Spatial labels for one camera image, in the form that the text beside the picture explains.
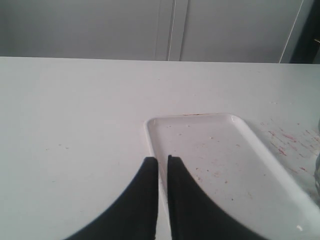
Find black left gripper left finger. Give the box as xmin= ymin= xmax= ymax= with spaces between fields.
xmin=68 ymin=157 xmax=159 ymax=240

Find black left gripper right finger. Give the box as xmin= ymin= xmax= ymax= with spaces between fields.
xmin=167 ymin=155 xmax=266 ymax=240

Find white rectangular plastic tray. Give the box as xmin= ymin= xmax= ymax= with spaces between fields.
xmin=145 ymin=113 xmax=320 ymax=239

